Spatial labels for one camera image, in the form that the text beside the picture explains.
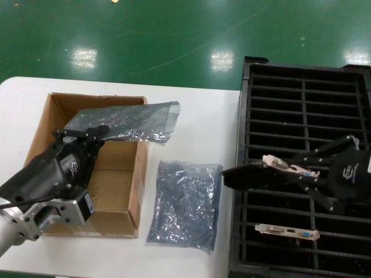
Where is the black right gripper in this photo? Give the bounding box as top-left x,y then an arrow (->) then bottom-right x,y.
292,135 -> 371,214

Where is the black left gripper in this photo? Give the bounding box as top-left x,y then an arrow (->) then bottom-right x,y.
0,125 -> 110,202

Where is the antistatic bag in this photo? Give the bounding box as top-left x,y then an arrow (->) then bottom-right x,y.
64,100 -> 183,145
146,160 -> 223,252

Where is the graphics card with metal bracket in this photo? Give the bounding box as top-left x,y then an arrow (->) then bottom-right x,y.
222,155 -> 321,192
254,224 -> 321,247

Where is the brown cardboard box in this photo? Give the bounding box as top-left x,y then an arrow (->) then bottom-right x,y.
23,92 -> 150,239

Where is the black slotted plastic container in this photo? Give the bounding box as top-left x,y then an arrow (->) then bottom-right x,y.
228,56 -> 371,278

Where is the flat empty antistatic bag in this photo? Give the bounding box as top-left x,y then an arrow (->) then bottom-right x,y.
146,160 -> 223,252

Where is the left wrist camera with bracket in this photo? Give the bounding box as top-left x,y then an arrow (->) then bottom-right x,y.
13,188 -> 96,242

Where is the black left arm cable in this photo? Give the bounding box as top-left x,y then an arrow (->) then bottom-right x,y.
0,195 -> 57,210

